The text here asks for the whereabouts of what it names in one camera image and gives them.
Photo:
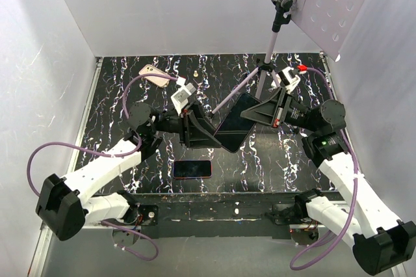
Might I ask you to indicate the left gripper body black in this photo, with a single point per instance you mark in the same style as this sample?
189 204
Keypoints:
171 121

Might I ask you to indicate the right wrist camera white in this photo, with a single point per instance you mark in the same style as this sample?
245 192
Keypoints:
290 77

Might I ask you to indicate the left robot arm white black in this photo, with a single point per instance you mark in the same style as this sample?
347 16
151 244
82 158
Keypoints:
67 203

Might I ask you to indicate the tripod stand silver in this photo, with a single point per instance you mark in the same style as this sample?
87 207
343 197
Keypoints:
282 17

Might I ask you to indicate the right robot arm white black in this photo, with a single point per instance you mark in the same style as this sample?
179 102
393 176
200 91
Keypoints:
377 236

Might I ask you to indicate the pink phone case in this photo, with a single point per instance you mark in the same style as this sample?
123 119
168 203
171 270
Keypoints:
155 75

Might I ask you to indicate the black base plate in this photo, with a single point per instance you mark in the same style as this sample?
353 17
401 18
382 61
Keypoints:
227 214

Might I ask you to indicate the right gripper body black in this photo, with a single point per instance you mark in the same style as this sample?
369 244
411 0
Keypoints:
293 112

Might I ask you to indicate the black smartphone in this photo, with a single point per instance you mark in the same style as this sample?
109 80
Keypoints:
192 169
234 129

